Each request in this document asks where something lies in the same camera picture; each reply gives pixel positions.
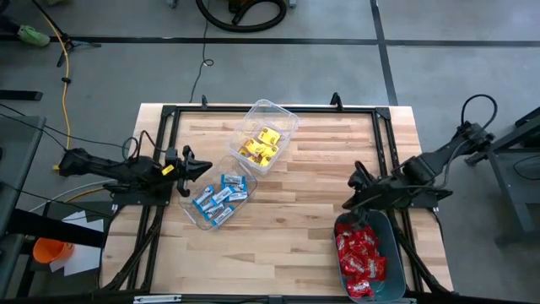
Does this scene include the white floor cable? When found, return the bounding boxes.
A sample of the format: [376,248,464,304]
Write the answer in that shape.
[28,179,122,213]

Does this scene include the yellow extension cord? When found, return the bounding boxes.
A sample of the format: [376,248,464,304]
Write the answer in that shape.
[41,12,75,172]

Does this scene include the teal plastic bin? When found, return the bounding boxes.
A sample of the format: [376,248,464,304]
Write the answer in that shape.
[332,209,408,303]

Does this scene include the grey side table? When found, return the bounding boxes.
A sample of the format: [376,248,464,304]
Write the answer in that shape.
[0,114,46,237]

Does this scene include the thin black floor cable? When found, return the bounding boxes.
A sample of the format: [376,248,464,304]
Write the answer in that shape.
[188,19,215,105]

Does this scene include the orange bucket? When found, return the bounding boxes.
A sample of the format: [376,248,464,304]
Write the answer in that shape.
[32,237,75,265]

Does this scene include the white paper sheets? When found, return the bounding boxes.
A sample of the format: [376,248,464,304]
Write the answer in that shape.
[49,209,105,278]

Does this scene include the clear square plastic bin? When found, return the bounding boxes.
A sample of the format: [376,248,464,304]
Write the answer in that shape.
[229,99,300,176]

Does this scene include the black diagonal beam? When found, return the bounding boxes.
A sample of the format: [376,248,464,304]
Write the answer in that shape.
[7,208,109,249]

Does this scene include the black vacuum hose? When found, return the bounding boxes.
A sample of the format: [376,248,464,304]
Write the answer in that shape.
[194,0,289,34]

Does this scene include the black tripod stand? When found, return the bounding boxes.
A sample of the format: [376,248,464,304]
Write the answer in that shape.
[29,0,103,68]

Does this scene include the clear long plastic bin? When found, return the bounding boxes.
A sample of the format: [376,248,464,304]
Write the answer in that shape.
[178,155,258,231]

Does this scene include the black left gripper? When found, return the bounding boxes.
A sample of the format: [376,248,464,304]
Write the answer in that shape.
[165,144,213,198]

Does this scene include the dark grey metal desk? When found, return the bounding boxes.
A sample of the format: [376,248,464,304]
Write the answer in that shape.
[463,105,540,246]

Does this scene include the silver metal bracket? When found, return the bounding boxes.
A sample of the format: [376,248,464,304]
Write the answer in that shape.
[369,296,418,304]
[132,294,182,304]

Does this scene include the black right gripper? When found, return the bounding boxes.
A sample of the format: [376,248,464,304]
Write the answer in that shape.
[342,171,383,230]

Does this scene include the black floor strip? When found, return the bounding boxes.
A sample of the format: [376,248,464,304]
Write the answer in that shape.
[0,89,44,102]

